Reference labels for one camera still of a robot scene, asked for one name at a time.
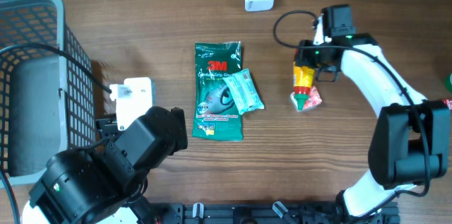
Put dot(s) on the white wet wipes pack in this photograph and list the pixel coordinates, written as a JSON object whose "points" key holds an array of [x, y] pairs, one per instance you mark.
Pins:
{"points": [[244, 92]]}

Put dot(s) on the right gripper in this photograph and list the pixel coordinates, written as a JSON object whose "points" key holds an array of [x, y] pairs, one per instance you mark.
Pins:
{"points": [[304, 56]]}

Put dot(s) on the red sriracha sauce bottle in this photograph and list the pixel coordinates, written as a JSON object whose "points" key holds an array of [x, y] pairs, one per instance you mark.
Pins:
{"points": [[303, 77]]}

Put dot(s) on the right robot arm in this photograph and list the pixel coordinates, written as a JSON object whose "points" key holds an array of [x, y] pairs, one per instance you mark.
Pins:
{"points": [[410, 144]]}

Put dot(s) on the green lid jar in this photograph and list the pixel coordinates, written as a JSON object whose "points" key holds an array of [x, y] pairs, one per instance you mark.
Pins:
{"points": [[448, 82]]}

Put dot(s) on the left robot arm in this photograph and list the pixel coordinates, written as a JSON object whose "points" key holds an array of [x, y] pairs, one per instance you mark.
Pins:
{"points": [[85, 185]]}

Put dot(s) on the grey plastic shopping basket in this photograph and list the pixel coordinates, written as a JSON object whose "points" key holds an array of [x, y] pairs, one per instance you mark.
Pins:
{"points": [[47, 103]]}

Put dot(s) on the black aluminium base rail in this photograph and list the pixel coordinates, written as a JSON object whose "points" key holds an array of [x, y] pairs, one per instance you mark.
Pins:
{"points": [[316, 212]]}

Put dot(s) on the red candy bar wrapper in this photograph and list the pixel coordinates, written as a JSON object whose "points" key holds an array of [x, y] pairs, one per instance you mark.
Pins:
{"points": [[448, 103]]}

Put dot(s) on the red patterned small box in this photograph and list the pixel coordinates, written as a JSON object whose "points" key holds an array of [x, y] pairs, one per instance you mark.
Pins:
{"points": [[313, 101]]}

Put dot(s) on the green 3M gloves package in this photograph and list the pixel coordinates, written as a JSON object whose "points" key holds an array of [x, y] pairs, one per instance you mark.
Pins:
{"points": [[216, 116]]}

